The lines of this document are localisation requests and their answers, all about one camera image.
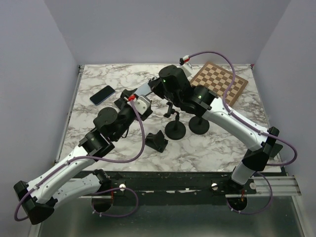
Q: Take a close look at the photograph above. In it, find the dark blue phone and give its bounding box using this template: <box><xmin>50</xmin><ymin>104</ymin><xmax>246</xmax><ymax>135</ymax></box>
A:
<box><xmin>89</xmin><ymin>85</ymin><xmax>115</xmax><ymax>106</ymax></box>

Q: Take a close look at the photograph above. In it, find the black round-base phone stand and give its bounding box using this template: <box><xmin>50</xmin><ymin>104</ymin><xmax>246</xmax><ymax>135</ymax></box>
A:
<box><xmin>163</xmin><ymin>101</ymin><xmax>186</xmax><ymax>140</ymax></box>

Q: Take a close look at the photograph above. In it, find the black ball-joint phone stand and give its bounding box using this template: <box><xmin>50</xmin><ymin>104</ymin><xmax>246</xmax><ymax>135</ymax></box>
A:
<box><xmin>189</xmin><ymin>116</ymin><xmax>209</xmax><ymax>135</ymax></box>

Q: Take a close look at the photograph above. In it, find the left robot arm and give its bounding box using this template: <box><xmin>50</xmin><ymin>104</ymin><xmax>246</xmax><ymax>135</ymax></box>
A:
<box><xmin>13</xmin><ymin>88</ymin><xmax>153</xmax><ymax>225</ymax></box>

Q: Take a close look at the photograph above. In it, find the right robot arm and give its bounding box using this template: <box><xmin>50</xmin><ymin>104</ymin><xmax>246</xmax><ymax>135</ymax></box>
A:
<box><xmin>148</xmin><ymin>65</ymin><xmax>282</xmax><ymax>194</ymax></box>

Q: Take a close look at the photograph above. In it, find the black folding phone holder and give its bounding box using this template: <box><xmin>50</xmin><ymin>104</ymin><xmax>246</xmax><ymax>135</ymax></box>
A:
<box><xmin>145</xmin><ymin>130</ymin><xmax>168</xmax><ymax>153</ymax></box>

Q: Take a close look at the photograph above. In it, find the wooden chessboard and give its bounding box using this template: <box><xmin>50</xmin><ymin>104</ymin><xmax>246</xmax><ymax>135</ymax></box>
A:
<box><xmin>191</xmin><ymin>62</ymin><xmax>248</xmax><ymax>107</ymax></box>

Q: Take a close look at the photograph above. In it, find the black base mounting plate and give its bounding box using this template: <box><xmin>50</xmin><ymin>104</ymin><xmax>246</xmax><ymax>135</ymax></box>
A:
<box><xmin>93</xmin><ymin>170</ymin><xmax>256</xmax><ymax>207</ymax></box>

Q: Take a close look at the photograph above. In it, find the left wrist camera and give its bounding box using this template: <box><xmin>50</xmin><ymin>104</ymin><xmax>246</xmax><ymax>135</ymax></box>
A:
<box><xmin>128</xmin><ymin>94</ymin><xmax>151</xmax><ymax>115</ymax></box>

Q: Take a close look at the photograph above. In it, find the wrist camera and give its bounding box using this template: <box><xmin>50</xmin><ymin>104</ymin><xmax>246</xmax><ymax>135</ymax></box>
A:
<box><xmin>179</xmin><ymin>55</ymin><xmax>193</xmax><ymax>78</ymax></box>
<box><xmin>128</xmin><ymin>94</ymin><xmax>151</xmax><ymax>115</ymax></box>

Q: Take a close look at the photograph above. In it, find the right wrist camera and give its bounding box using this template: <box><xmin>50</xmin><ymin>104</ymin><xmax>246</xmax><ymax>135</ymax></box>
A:
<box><xmin>179</xmin><ymin>55</ymin><xmax>193</xmax><ymax>78</ymax></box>

